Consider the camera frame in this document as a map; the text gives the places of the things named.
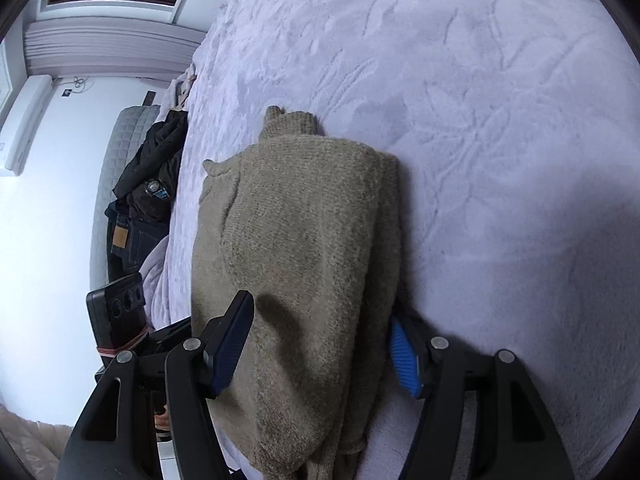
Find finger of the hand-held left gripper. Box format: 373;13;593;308
149;317;195;356

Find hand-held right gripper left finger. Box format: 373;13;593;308
57;290;255;480

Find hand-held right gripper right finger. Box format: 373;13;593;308
390;316;576;480

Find tan knitted sweater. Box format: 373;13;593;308
191;105;403;480

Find person's left forearm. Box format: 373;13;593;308
0;404;75;467

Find lilac smooth quilt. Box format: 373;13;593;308
140;237;193;333

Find dark blue jeans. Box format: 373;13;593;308
104;199;172;283

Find black jacket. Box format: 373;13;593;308
112;109;189;222

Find grey quilted headboard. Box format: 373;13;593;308
89;104;162;288

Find white air conditioner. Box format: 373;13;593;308
0;74;54;177

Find lavender plush bed blanket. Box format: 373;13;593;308
145;0;640;480

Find beige small cloth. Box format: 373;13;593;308
169;62;199;111

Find pale pleated curtain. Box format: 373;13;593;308
24;19;207;82

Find thin wall cable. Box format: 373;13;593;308
61;76;97;98

